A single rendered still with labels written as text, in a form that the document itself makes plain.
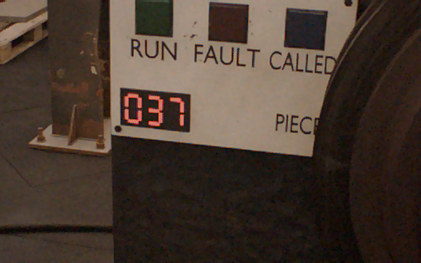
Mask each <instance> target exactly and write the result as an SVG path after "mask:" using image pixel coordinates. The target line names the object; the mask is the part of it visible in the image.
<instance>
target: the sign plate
mask: <svg viewBox="0 0 421 263"><path fill-rule="evenodd" d="M159 1H169V2H170V35H156V34H148V33H139V32H136V31H137V0H110V32H111V75H110V77H111V134H113V135H120V136H133V137H140V138H146V139H153V140H167V141H179V142H186V143H193V144H200V145H207V146H226V147H233V148H240V149H246V150H253V151H266V152H273V153H286V154H293V155H300V156H312V153H313V146H314V141H315V130H316V127H317V123H318V120H319V115H320V109H321V107H322V103H323V100H324V95H325V92H326V87H327V84H328V81H329V78H330V75H331V73H332V69H333V67H334V64H335V63H336V60H337V56H338V55H339V52H340V51H341V49H342V48H343V45H344V43H345V41H346V39H347V38H348V35H349V34H350V33H351V31H352V30H353V27H354V25H355V24H356V18H357V5H358V0H159ZM212 4H217V5H227V6H237V7H246V15H245V40H244V41H226V40H217V39H211V38H210V35H211V5H212ZM289 11H294V12H313V13H323V14H324V31H323V40H322V48H312V47H296V46H287V25H288V15H289ZM131 93H132V94H138V98H140V99H141V107H138V98H137V97H128V94H131ZM149 96H154V97H160V100H162V110H160V100H152V99H149ZM125 97H128V107H125ZM171 98H176V99H181V102H184V112H181V102H174V101H171ZM149 108H150V109H157V110H160V113H162V123H160V122H159V113H154V112H149ZM126 109H128V120H138V111H141V120H138V123H132V122H128V120H127V119H126V113H125V110H126ZM181 115H184V120H183V126H182V125H181ZM149 122H159V126H153V125H149Z"/></svg>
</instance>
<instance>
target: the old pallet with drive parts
mask: <svg viewBox="0 0 421 263"><path fill-rule="evenodd" d="M0 4H2V2H0ZM46 20H47V12H45V13H43V15H39V16H37V17H36V18H34V19H33V20H31V21H30V22H21V23H19V22H0V64H4V63H7V62H9V61H10V60H11V59H13V58H14V57H16V56H18V55H19V54H20V53H21V52H24V51H25V50H27V49H28V48H30V47H31V46H32V45H34V44H35V43H38V42H40V41H41V40H42V39H43V38H45V37H47V36H48V29H47V27H46V28H44V29H43V30H42V24H41V23H42V22H45V21H46ZM21 35H22V40H23V41H21V43H20V44H18V45H16V46H15V47H13V48H12V46H11V41H12V40H14V39H16V38H17V37H19V36H21Z"/></svg>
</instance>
